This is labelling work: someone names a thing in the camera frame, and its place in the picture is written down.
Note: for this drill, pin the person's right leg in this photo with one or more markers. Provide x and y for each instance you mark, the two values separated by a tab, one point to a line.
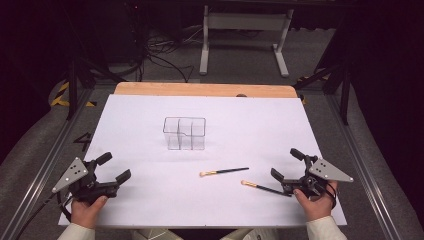
253	234

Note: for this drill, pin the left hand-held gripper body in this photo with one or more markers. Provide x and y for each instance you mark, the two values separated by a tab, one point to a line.
87	186

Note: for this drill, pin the black tripod stand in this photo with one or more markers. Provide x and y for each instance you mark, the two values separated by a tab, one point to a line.
343	93
74	83

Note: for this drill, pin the person's left hand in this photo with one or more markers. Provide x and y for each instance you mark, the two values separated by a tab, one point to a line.
85	211

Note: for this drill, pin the person's right hand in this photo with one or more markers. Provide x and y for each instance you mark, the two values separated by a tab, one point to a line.
315	206

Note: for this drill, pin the aluminium floor rail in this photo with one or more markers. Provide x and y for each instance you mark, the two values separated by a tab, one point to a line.
40	173
363	173

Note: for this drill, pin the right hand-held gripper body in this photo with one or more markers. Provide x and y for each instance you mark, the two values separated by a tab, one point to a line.
315	178

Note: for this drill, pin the black makeup brush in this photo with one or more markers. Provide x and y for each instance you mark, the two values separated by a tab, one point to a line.
224	171
265	188

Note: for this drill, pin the clear plastic organizer box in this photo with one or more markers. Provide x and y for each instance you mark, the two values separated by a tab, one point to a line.
184	133

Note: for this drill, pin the white metal stand frame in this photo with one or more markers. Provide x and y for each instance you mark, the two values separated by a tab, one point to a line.
246	21

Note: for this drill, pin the white table sheet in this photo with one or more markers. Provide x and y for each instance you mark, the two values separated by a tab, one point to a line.
206	206

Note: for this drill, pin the yellow black hazard tape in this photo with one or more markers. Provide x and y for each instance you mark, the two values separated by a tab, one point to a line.
316	76
59	98

